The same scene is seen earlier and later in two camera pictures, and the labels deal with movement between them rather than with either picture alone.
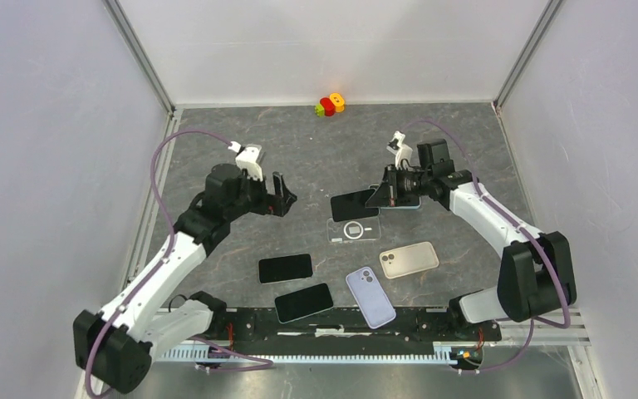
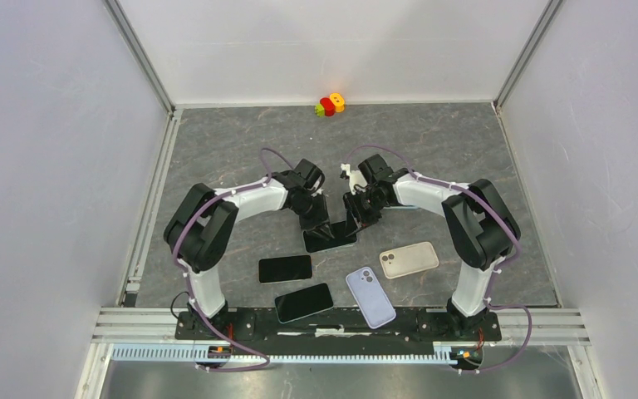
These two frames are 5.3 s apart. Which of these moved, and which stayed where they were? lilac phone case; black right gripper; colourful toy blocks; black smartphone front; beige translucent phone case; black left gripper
Moved: black right gripper; black left gripper
Stayed: lilac phone case; beige translucent phone case; colourful toy blocks; black smartphone front
